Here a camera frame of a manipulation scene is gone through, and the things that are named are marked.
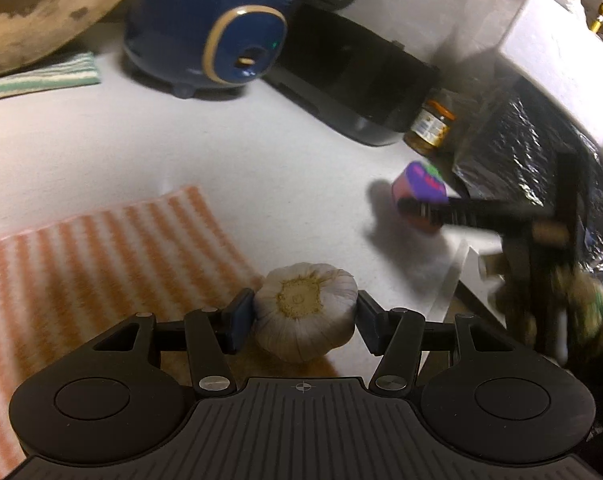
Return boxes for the blue rice cooker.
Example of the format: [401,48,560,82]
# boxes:
[122,0,297,100]

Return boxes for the round wooden cutting board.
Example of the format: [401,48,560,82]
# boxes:
[0,0,152,81]

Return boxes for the white foam box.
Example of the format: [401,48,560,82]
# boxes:
[499,0,603,153]

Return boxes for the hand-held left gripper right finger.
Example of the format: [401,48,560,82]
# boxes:
[356,290,512,397]

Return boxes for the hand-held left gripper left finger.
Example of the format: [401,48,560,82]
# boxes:
[91,287,257,397]

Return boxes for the glass jar with orange lid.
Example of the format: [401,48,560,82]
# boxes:
[404,99,457,157]

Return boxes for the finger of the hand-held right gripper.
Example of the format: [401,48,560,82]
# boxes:
[399,195,547,233]

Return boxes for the black rice cooker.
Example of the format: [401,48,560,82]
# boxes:
[261,0,441,147]

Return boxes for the pink striped cloth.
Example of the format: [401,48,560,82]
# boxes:
[0,185,264,478]

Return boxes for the green striped cloth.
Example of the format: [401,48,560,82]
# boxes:
[0,51,103,105]

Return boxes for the small purple pink cup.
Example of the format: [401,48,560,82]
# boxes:
[391,161,449,235]

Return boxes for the white garlic bulb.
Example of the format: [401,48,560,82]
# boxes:
[254,262,359,363]

